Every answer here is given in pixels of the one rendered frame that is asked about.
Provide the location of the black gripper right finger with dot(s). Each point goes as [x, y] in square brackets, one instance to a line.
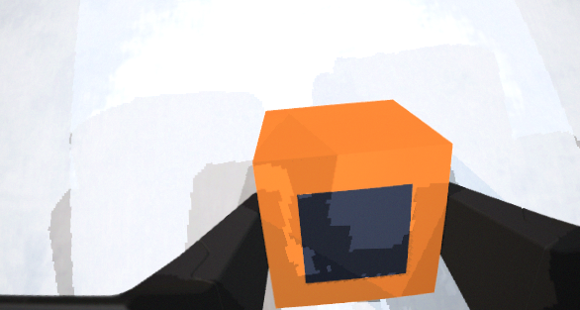
[503, 257]

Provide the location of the orange block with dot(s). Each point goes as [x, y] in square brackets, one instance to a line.
[352, 200]

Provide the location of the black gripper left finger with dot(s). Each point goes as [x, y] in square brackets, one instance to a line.
[226, 269]

